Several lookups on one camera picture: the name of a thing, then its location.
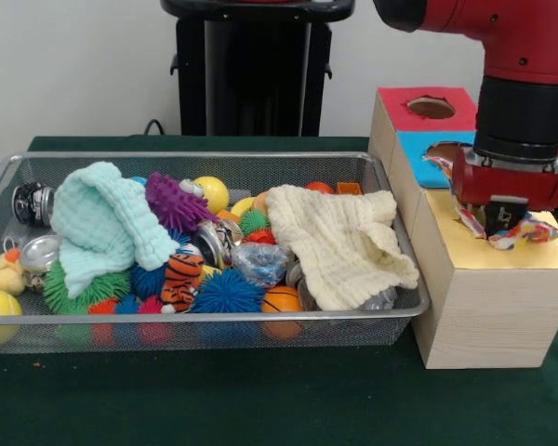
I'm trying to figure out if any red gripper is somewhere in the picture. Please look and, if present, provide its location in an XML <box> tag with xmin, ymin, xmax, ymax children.
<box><xmin>451</xmin><ymin>149</ymin><xmax>558</xmax><ymax>236</ymax></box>

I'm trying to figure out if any colourful printed cloth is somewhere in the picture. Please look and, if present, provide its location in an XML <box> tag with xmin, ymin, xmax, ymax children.
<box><xmin>421</xmin><ymin>155</ymin><xmax>558</xmax><ymax>252</ymax></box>

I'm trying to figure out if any wooden box with three holes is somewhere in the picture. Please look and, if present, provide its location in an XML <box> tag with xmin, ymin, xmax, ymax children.
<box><xmin>366</xmin><ymin>85</ymin><xmax>558</xmax><ymax>369</ymax></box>

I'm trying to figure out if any cream knitted cloth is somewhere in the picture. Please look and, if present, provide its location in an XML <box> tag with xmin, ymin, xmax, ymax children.
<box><xmin>263</xmin><ymin>184</ymin><xmax>420</xmax><ymax>311</ymax></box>

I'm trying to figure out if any small orange basketball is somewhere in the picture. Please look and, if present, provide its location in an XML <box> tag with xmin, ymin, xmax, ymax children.
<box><xmin>261</xmin><ymin>285</ymin><xmax>303</xmax><ymax>313</ymax></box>

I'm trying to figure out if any blue spiky ball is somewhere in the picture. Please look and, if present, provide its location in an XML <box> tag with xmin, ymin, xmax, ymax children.
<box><xmin>190</xmin><ymin>268</ymin><xmax>267</xmax><ymax>315</ymax></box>

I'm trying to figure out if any tiger plush toy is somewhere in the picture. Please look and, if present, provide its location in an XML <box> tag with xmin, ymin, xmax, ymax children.
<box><xmin>160</xmin><ymin>253</ymin><xmax>206</xmax><ymax>314</ymax></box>

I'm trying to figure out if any purple spiky toy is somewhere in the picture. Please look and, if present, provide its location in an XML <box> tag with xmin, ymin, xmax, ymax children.
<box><xmin>144</xmin><ymin>171</ymin><xmax>219</xmax><ymax>233</ymax></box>

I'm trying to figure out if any green spiky ball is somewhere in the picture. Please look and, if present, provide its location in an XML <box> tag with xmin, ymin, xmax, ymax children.
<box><xmin>42</xmin><ymin>259</ymin><xmax>132</xmax><ymax>316</ymax></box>

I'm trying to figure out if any mint green cloth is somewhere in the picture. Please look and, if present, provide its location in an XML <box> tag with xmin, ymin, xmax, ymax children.
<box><xmin>49</xmin><ymin>161</ymin><xmax>181</xmax><ymax>300</ymax></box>

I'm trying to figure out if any yellow plush duck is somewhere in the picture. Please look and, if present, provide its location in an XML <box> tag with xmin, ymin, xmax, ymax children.
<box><xmin>0</xmin><ymin>248</ymin><xmax>27</xmax><ymax>296</ymax></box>

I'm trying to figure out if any wire mesh bin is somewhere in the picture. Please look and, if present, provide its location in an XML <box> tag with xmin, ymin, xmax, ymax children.
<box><xmin>0</xmin><ymin>151</ymin><xmax>432</xmax><ymax>355</ymax></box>

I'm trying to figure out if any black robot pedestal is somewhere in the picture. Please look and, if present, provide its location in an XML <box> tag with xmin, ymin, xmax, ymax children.
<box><xmin>160</xmin><ymin>0</ymin><xmax>357</xmax><ymax>138</ymax></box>

